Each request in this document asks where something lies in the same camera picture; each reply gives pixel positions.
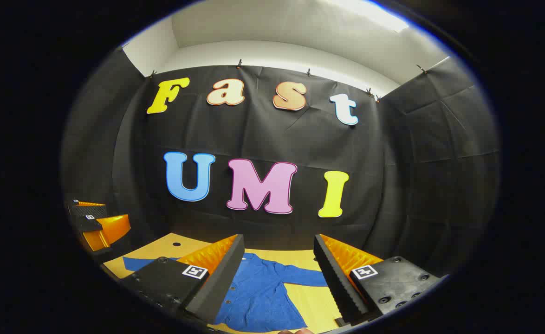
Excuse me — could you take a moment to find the blue corduroy shirt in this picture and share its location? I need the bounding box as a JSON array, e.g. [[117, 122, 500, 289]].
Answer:
[[123, 253, 329, 334]]

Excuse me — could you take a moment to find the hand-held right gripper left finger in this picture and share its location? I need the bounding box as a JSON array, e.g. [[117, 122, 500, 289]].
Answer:
[[117, 234, 245, 325]]

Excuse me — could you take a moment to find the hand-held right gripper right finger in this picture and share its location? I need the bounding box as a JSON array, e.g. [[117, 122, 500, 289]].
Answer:
[[313, 234, 441, 328]]

